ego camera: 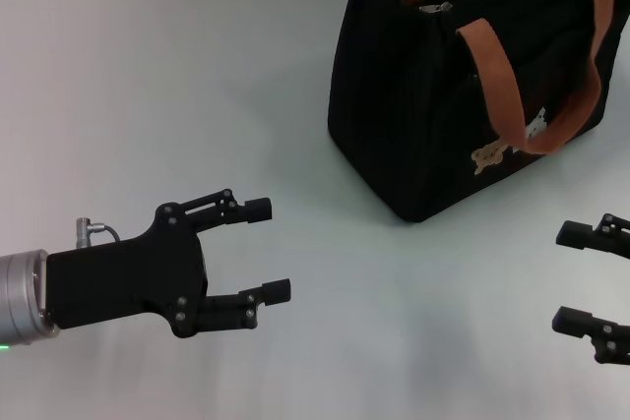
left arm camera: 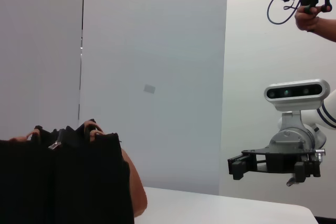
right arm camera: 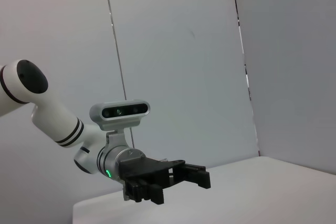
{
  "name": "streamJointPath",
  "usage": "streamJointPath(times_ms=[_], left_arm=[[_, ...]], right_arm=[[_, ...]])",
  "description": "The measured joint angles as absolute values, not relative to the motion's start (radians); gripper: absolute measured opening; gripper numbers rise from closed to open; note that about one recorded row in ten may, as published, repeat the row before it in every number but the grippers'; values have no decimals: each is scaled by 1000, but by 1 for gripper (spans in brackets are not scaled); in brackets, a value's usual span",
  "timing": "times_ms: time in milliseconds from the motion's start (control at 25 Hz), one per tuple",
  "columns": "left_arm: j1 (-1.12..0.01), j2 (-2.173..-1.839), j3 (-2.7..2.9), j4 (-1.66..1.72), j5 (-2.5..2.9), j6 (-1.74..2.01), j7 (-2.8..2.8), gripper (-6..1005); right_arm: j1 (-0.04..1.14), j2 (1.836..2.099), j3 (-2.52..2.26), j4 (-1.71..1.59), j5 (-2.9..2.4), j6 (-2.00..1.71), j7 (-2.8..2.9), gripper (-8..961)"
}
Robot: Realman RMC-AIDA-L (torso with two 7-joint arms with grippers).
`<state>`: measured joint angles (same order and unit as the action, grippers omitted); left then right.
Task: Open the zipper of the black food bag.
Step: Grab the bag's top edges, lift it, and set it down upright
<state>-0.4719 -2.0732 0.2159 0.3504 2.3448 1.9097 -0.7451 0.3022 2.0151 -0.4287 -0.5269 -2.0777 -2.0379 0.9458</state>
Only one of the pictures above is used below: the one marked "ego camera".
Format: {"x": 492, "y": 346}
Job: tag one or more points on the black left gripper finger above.
{"x": 231, "y": 312}
{"x": 256, "y": 209}

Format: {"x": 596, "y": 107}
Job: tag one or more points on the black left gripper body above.
{"x": 123, "y": 277}

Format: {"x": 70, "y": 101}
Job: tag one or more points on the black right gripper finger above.
{"x": 576, "y": 235}
{"x": 573, "y": 322}

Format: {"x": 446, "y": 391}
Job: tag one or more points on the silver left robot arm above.
{"x": 19, "y": 292}

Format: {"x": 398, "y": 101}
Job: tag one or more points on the silver zipper pull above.
{"x": 433, "y": 8}

